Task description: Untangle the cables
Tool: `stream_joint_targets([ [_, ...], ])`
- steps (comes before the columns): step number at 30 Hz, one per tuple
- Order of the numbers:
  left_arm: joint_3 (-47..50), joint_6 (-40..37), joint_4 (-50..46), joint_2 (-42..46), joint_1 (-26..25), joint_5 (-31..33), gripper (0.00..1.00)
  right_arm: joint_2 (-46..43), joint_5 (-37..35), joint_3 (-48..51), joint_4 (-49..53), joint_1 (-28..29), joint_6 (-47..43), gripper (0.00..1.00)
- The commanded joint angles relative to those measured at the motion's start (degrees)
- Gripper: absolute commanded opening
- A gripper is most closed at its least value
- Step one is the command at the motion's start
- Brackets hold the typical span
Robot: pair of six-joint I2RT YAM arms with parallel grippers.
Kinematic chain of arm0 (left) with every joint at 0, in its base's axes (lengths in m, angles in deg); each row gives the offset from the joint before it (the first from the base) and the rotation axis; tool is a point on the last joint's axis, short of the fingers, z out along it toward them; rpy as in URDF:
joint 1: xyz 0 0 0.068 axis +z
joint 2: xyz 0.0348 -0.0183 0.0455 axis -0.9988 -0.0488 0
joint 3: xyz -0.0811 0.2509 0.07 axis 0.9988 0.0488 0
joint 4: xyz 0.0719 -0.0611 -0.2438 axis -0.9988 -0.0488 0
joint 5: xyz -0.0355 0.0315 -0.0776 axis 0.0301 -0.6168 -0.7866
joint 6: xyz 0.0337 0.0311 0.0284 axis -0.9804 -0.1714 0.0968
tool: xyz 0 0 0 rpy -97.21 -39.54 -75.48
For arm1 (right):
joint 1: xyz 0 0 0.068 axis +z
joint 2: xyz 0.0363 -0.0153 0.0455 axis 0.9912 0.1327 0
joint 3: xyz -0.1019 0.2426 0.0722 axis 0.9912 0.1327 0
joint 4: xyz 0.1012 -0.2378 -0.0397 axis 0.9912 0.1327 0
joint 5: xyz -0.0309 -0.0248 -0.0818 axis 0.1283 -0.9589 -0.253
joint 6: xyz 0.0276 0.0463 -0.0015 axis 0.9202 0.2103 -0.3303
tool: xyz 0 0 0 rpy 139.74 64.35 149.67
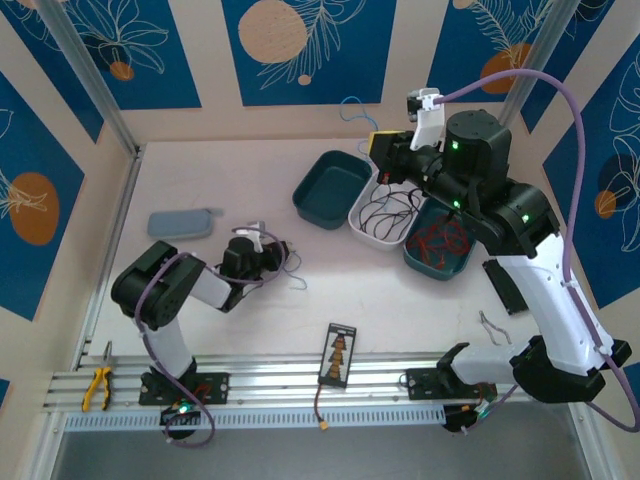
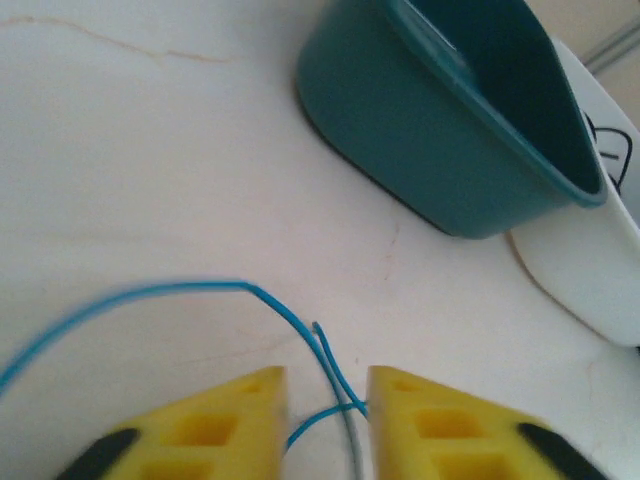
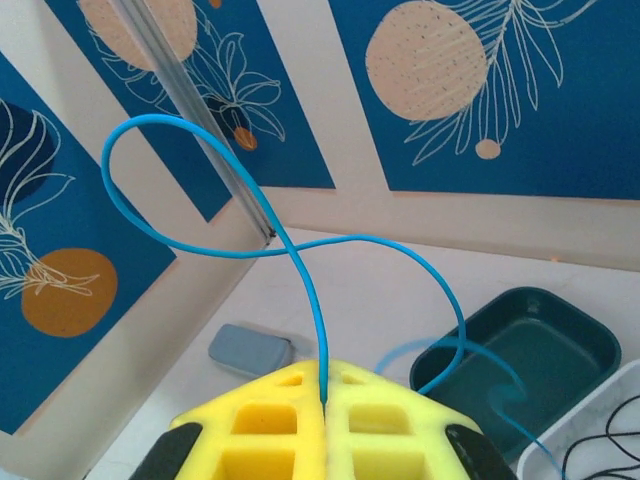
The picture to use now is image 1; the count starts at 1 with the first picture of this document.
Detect thin blue cable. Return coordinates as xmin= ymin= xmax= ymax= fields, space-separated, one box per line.
xmin=339 ymin=96 xmax=381 ymax=156
xmin=282 ymin=249 xmax=309 ymax=291

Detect thin red cable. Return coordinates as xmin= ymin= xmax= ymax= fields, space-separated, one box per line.
xmin=407 ymin=219 xmax=471 ymax=271
xmin=407 ymin=212 xmax=471 ymax=271

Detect large teal plastic bin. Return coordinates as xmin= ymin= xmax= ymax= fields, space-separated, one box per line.
xmin=292 ymin=149 xmax=374 ymax=231

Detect white plastic bin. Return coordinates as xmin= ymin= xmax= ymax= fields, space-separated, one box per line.
xmin=348 ymin=169 xmax=426 ymax=253

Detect small teal plastic bin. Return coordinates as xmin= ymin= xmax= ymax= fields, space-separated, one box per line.
xmin=402 ymin=197 xmax=479 ymax=282

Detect black circuit board with connectors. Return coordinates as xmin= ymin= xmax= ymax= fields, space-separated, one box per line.
xmin=318 ymin=322 xmax=358 ymax=390

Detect black ribbed strip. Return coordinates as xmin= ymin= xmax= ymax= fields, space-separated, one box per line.
xmin=482 ymin=259 xmax=529 ymax=316

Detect circuit board with green light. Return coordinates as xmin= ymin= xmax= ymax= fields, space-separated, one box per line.
xmin=442 ymin=402 xmax=494 ymax=434
xmin=159 ymin=397 xmax=201 ymax=426

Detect metal tweezers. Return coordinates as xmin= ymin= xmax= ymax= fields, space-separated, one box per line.
xmin=478 ymin=309 xmax=512 ymax=346

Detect aluminium frame post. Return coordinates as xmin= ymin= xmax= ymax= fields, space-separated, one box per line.
xmin=34 ymin=0 xmax=141 ymax=159
xmin=502 ymin=0 xmax=584 ymax=146

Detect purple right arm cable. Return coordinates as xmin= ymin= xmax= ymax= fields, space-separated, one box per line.
xmin=437 ymin=68 xmax=640 ymax=435

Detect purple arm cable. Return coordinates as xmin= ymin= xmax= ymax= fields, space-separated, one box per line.
xmin=133 ymin=227 xmax=287 ymax=450
xmin=437 ymin=68 xmax=640 ymax=435

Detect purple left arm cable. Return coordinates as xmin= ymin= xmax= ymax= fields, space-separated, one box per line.
xmin=133 ymin=227 xmax=287 ymax=450

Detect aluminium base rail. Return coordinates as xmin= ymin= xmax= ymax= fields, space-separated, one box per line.
xmin=44 ymin=352 xmax=591 ymax=409

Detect aluminium side rail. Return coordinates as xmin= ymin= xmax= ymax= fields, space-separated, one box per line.
xmin=74 ymin=149 xmax=146 ymax=371

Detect white slotted cable duct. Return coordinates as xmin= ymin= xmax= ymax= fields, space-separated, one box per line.
xmin=63 ymin=404 xmax=446 ymax=431

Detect wire with yellow connector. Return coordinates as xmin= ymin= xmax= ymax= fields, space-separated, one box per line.
xmin=312 ymin=385 xmax=331 ymax=434

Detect yellow handled pliers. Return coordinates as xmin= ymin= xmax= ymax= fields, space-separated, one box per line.
xmin=81 ymin=340 xmax=114 ymax=413

